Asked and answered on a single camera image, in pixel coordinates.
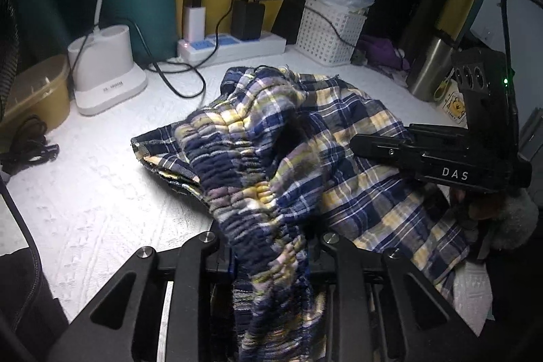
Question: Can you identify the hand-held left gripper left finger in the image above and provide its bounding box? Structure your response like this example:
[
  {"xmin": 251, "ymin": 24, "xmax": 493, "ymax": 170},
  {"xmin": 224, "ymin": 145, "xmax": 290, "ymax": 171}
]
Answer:
[{"xmin": 46, "ymin": 230, "xmax": 236, "ymax": 362}]

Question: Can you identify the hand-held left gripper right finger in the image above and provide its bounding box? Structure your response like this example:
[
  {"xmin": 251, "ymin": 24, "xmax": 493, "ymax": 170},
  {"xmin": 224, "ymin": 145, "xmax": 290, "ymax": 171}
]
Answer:
[{"xmin": 307, "ymin": 230, "xmax": 480, "ymax": 362}]

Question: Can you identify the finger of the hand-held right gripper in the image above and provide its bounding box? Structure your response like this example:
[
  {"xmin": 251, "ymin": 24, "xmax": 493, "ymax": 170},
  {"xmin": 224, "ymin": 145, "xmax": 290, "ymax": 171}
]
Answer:
[{"xmin": 350, "ymin": 133, "xmax": 425, "ymax": 173}]

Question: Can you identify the plaid flannel shirt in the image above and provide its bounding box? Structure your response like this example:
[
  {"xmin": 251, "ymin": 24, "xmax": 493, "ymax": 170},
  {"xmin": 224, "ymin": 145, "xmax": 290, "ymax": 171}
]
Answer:
[{"xmin": 131, "ymin": 65, "xmax": 471, "ymax": 362}]

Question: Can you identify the person's right hand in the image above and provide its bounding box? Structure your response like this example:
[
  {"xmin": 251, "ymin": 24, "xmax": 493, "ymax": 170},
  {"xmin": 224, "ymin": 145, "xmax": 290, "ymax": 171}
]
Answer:
[{"xmin": 450, "ymin": 186, "xmax": 507, "ymax": 231}]

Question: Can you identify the white bear mug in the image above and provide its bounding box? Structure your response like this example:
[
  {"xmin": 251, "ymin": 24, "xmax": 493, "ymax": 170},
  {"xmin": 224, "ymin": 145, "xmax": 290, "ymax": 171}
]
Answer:
[{"xmin": 435, "ymin": 80, "xmax": 467, "ymax": 121}]

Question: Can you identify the steel tumbler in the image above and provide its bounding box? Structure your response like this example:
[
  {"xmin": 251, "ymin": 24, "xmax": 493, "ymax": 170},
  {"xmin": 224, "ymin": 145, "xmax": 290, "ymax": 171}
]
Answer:
[{"xmin": 406, "ymin": 29, "xmax": 456, "ymax": 103}]

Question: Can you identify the purple cloth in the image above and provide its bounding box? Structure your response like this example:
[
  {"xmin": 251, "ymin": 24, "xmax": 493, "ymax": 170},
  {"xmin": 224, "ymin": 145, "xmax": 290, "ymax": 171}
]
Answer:
[{"xmin": 360, "ymin": 35, "xmax": 412, "ymax": 71}]

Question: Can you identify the white plastic basket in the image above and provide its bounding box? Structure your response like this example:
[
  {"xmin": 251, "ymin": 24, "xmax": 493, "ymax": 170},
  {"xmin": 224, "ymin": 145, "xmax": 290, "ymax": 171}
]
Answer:
[{"xmin": 296, "ymin": 0, "xmax": 368, "ymax": 68}]

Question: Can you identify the white power strip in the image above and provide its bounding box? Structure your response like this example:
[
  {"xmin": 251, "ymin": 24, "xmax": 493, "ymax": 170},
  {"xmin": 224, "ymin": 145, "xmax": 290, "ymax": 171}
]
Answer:
[{"xmin": 177, "ymin": 31, "xmax": 287, "ymax": 65}]

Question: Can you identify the black charger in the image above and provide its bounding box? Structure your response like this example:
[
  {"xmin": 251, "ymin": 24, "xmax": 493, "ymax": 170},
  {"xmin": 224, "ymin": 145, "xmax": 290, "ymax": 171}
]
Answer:
[{"xmin": 231, "ymin": 0, "xmax": 266, "ymax": 42}]

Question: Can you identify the white desk lamp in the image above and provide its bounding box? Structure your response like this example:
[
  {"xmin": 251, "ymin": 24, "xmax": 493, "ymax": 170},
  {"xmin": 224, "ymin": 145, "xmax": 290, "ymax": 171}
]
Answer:
[{"xmin": 67, "ymin": 0, "xmax": 149, "ymax": 117}]

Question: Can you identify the tan oval lidded box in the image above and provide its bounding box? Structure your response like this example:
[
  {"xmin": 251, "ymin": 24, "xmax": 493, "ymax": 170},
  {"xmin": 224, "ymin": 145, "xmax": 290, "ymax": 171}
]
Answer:
[{"xmin": 0, "ymin": 54, "xmax": 71, "ymax": 140}]

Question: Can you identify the white charger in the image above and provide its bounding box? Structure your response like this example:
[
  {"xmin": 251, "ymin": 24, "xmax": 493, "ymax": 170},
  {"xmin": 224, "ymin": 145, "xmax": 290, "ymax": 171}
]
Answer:
[{"xmin": 183, "ymin": 5, "xmax": 206, "ymax": 44}]

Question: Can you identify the black power cable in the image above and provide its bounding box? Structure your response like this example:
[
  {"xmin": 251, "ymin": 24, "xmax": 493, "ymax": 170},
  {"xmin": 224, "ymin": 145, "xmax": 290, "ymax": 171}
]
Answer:
[{"xmin": 127, "ymin": 16, "xmax": 208, "ymax": 100}]

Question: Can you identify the black cable bundle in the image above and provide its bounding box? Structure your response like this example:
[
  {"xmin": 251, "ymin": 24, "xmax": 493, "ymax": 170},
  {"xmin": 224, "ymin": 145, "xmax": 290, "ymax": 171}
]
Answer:
[{"xmin": 0, "ymin": 115, "xmax": 60, "ymax": 176}]

